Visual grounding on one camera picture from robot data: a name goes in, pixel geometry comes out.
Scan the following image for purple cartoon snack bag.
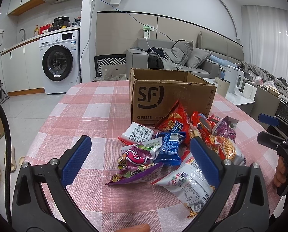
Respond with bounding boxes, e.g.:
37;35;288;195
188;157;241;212
107;137;163;186

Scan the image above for white coffee table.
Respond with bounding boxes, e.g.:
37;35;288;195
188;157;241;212
204;77;257;115

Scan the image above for brown SF cardboard box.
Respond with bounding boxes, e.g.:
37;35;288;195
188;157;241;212
129;68;217;125

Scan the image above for orange white noodle bag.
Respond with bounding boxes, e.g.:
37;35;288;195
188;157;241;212
205;135;246;165

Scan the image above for grey cushion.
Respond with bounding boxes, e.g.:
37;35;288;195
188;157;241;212
173;40;194;66
186;48;212;69

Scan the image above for grey cushion left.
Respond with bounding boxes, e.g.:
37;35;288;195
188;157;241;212
173;40;194;66

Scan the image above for white red instruction packet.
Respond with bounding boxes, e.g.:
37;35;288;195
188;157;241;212
118;122;154;145

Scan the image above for clothes pile on sofa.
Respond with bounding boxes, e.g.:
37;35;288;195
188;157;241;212
147;47;184;70

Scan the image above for white electric kettle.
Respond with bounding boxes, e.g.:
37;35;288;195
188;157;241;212
224;65;245;94

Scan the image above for red sausage snack packet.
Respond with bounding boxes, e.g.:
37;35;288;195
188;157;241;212
191;111;212;139

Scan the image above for white wall power strip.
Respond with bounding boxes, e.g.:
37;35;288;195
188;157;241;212
142;24;154;38

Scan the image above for person's right hand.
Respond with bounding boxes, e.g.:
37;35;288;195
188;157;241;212
273;156;286;188

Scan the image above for white curtain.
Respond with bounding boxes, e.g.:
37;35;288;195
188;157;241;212
241;5;288;81

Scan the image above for grey cushion right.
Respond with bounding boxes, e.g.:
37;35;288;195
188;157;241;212
186;48;212;69

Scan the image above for white noodle snack bag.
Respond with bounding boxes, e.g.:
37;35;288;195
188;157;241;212
151;150;215;218

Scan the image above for grey sofa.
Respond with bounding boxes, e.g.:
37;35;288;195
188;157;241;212
126;31;244;78

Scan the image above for white washing machine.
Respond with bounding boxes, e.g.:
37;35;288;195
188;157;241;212
39;29;81;94

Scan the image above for beige tumbler cup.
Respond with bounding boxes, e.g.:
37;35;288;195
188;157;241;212
215;77;230;98

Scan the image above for purple grape snack bag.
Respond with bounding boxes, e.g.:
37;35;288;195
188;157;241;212
212;116;239;142

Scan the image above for pink plaid tablecloth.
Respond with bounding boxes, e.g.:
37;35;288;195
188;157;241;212
23;80;281;232

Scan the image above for black patterned chair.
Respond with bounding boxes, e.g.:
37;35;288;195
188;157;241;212
94;54;126;78

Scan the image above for black rice cooker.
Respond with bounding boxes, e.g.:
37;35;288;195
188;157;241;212
48;16;70;32

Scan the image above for beige slipper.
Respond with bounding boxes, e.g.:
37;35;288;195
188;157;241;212
10;146;16;173

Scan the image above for red cone chips bag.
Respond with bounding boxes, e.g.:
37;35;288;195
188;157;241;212
154;100;190;146

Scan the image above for blue cookie packet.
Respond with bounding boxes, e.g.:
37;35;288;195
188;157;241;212
155;132;186;166

